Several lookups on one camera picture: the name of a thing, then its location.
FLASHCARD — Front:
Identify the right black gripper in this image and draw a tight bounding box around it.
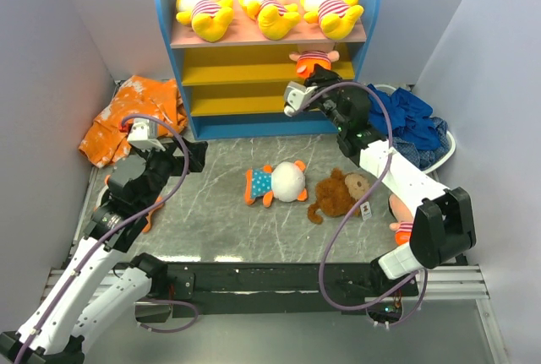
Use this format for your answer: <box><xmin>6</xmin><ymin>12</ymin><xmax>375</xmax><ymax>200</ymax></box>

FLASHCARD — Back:
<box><xmin>305</xmin><ymin>62</ymin><xmax>347</xmax><ymax>133</ymax></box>

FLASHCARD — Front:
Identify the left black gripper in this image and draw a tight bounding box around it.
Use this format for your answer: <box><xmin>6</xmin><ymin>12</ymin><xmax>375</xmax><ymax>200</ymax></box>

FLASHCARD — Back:
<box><xmin>135</xmin><ymin>133</ymin><xmax>207</xmax><ymax>212</ymax></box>

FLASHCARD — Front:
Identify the boy doll striped shirt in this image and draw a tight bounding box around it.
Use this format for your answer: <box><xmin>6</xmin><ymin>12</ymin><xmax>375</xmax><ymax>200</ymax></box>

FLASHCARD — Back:
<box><xmin>288</xmin><ymin>42</ymin><xmax>340</xmax><ymax>79</ymax></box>

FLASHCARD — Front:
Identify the yellow frog plush front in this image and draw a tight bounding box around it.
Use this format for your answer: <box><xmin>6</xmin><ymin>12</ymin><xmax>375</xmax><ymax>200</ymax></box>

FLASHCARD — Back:
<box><xmin>299</xmin><ymin>0</ymin><xmax>364</xmax><ymax>41</ymax></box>

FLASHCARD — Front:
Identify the yellow frog plush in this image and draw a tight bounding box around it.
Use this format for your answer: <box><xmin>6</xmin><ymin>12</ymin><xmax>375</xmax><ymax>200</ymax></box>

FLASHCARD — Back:
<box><xmin>238</xmin><ymin>0</ymin><xmax>301</xmax><ymax>41</ymax></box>
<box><xmin>175</xmin><ymin>0</ymin><xmax>234</xmax><ymax>42</ymax></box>
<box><xmin>299</xmin><ymin>0</ymin><xmax>364</xmax><ymax>41</ymax></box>

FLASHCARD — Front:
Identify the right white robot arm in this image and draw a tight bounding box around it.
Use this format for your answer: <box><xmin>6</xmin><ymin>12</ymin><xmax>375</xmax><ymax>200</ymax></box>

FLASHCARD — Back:
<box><xmin>283</xmin><ymin>66</ymin><xmax>477</xmax><ymax>296</ymax></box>

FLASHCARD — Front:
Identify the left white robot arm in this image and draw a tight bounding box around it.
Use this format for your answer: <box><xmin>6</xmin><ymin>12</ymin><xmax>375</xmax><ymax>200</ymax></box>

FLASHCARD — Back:
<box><xmin>1</xmin><ymin>141</ymin><xmax>208</xmax><ymax>363</ymax></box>

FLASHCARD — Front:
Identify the blue pink yellow toy shelf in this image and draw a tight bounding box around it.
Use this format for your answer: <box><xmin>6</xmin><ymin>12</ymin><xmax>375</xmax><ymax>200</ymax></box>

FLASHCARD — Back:
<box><xmin>152</xmin><ymin>0</ymin><xmax>382</xmax><ymax>140</ymax></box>

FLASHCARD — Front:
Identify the white plastic laundry basket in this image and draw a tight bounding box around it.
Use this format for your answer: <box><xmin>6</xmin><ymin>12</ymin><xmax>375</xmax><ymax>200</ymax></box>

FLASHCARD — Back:
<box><xmin>367</xmin><ymin>83</ymin><xmax>457</xmax><ymax>173</ymax></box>

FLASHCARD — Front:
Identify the orange white tie-dye cloth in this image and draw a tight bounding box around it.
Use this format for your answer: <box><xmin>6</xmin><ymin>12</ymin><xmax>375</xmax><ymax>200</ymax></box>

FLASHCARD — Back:
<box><xmin>78</xmin><ymin>75</ymin><xmax>189</xmax><ymax>169</ymax></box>

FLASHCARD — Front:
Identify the blue clothes pile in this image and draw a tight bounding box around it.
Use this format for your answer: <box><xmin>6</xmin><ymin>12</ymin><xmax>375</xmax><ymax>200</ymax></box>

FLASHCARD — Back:
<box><xmin>367</xmin><ymin>84</ymin><xmax>450</xmax><ymax>169</ymax></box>

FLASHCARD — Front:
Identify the white plush blue dotted dress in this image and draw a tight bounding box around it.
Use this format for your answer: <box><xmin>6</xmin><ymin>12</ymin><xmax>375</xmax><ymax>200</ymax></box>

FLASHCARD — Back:
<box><xmin>243</xmin><ymin>160</ymin><xmax>308</xmax><ymax>208</ymax></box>

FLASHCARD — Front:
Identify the plush purple dotted dress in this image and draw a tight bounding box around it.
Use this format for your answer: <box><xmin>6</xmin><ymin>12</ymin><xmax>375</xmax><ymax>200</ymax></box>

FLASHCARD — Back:
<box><xmin>103</xmin><ymin>174</ymin><xmax>166</xmax><ymax>234</ymax></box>

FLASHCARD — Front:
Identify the brown monkey plush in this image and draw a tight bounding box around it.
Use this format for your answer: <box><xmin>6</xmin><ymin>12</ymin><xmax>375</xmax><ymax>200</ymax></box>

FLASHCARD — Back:
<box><xmin>307</xmin><ymin>167</ymin><xmax>371</xmax><ymax>225</ymax></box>

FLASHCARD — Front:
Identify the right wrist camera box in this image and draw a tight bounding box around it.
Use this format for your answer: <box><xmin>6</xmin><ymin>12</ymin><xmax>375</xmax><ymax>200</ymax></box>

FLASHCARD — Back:
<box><xmin>283</xmin><ymin>81</ymin><xmax>316</xmax><ymax>117</ymax></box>

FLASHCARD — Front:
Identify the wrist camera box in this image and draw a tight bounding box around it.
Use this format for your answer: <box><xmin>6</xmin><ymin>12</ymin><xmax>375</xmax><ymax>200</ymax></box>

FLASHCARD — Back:
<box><xmin>283</xmin><ymin>81</ymin><xmax>316</xmax><ymax>117</ymax></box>
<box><xmin>120</xmin><ymin>118</ymin><xmax>166</xmax><ymax>151</ymax></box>

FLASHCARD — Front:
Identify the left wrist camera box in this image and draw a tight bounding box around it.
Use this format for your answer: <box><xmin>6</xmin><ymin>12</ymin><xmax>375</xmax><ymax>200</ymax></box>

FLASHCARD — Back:
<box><xmin>120</xmin><ymin>118</ymin><xmax>166</xmax><ymax>151</ymax></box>

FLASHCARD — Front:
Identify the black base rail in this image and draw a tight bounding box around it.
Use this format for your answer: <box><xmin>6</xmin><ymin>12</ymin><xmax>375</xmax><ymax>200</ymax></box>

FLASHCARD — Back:
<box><xmin>136</xmin><ymin>262</ymin><xmax>398</xmax><ymax>323</ymax></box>

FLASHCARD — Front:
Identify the aluminium frame rail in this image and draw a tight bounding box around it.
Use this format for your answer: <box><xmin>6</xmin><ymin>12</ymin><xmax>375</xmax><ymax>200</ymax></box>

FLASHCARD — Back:
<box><xmin>40</xmin><ymin>264</ymin><xmax>508</xmax><ymax>364</ymax></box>

